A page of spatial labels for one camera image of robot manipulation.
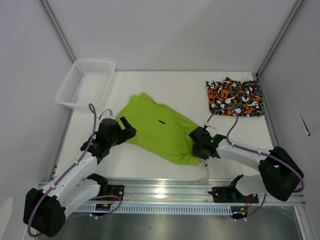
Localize lime green shorts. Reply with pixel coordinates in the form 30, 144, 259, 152
116, 92, 210, 186

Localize white plastic basket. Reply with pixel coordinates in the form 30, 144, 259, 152
55, 58, 116, 109

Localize orange camouflage shorts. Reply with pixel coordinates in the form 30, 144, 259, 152
205, 77, 265, 117

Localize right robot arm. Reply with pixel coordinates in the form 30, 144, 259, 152
189, 127, 305, 202

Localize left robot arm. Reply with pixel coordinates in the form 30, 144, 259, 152
23, 117, 137, 237

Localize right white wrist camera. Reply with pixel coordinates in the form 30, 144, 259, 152
203, 125, 218, 134

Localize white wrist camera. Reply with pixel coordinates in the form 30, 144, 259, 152
203, 125, 218, 134
99, 108, 114, 122

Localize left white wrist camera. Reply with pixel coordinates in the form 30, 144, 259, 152
99, 108, 114, 122

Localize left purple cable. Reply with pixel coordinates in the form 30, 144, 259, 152
26, 103, 123, 238

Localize purple cable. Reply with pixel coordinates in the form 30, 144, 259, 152
206, 107, 306, 222
26, 103, 123, 238

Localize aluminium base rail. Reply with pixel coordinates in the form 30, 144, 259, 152
33, 177, 306, 206

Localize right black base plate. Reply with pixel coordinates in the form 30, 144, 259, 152
208, 186, 259, 204

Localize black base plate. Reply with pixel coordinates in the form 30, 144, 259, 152
208, 186, 259, 204
107, 184, 125, 200

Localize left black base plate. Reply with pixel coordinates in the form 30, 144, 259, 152
107, 184, 125, 200

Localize right aluminium side rail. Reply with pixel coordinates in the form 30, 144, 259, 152
251, 72, 292, 186

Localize white slotted cable duct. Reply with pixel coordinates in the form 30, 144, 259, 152
75, 203, 233, 216

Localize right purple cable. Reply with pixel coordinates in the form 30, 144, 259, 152
206, 107, 306, 222

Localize left aluminium corner post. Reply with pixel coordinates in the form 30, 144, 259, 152
38, 0, 77, 63

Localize aluminium corner post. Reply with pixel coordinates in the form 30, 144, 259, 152
38, 0, 77, 63
255, 0, 307, 80

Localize right aluminium corner post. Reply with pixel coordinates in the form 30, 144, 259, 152
255, 0, 307, 80

